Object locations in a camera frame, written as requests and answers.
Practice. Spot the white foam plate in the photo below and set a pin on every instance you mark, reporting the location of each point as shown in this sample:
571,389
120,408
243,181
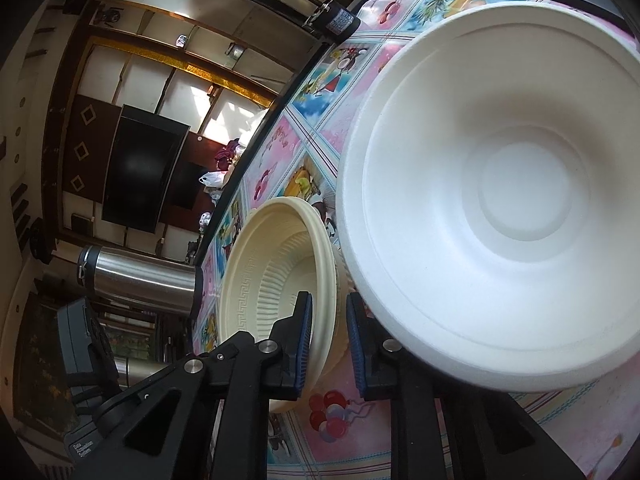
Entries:
488,197

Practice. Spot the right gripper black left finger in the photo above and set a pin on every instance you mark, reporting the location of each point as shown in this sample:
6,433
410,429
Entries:
275,364

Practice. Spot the small black clamp device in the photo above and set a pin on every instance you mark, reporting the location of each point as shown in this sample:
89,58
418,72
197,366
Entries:
332,21

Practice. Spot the slim steel thermos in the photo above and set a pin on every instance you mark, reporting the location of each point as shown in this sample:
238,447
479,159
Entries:
131,371

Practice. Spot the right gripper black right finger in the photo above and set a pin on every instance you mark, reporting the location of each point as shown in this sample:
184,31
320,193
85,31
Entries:
442,428

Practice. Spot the large beige ribbed bowl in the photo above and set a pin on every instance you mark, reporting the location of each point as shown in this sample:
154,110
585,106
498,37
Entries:
283,250

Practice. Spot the colourful fruit tablecloth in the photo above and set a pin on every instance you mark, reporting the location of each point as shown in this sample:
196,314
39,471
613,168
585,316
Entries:
334,434

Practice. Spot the large steel thermos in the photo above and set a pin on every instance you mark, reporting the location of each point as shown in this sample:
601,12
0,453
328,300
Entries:
141,281

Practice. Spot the black flat television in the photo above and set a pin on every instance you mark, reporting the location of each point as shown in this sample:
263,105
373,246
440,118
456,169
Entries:
145,150

